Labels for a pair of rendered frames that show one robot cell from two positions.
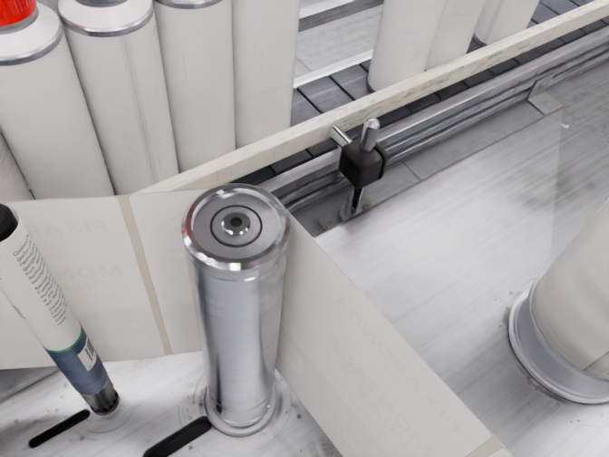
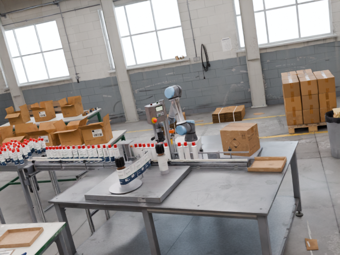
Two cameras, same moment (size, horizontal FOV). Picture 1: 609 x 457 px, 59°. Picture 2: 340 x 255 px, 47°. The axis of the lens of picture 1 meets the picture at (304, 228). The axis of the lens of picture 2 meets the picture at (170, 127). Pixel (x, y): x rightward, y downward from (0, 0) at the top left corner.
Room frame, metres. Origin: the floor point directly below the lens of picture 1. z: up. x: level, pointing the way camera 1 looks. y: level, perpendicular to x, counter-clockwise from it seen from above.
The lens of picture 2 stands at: (-0.90, -3.54, 2.25)
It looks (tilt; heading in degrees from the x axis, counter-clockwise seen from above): 15 degrees down; 70
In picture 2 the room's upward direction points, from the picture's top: 11 degrees counter-clockwise
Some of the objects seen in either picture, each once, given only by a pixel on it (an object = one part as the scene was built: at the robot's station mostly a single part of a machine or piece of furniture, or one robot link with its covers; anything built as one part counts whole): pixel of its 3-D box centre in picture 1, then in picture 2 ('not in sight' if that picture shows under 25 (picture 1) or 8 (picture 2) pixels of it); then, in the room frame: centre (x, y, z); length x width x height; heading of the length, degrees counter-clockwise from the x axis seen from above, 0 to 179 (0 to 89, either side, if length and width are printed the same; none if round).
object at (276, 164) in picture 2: not in sight; (267, 163); (1.00, -0.70, 0.85); 0.30 x 0.26 x 0.04; 131
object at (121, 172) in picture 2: not in sight; (122, 171); (-0.22, -0.22, 1.04); 0.09 x 0.09 x 0.29
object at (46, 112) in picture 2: not in sight; (42, 111); (-0.51, 4.86, 0.97); 0.42 x 0.39 x 0.37; 49
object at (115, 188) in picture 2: not in sight; (125, 186); (-0.22, -0.22, 0.89); 0.31 x 0.31 x 0.01
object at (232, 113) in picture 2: not in sight; (228, 114); (3.16, 3.70, 0.11); 0.65 x 0.54 x 0.22; 139
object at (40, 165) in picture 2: not in sight; (74, 193); (-0.58, 1.10, 0.47); 1.17 x 0.38 x 0.94; 131
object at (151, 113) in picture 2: not in sight; (155, 113); (0.34, 0.18, 1.38); 0.17 x 0.10 x 0.19; 6
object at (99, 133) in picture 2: not in sight; (96, 129); (0.01, 1.97, 0.97); 0.51 x 0.39 x 0.37; 57
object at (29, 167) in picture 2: not in sight; (30, 178); (-1.03, 1.43, 0.71); 0.15 x 0.12 x 0.34; 41
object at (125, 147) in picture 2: not in sight; (128, 153); (0.00, 0.30, 1.01); 0.14 x 0.13 x 0.26; 131
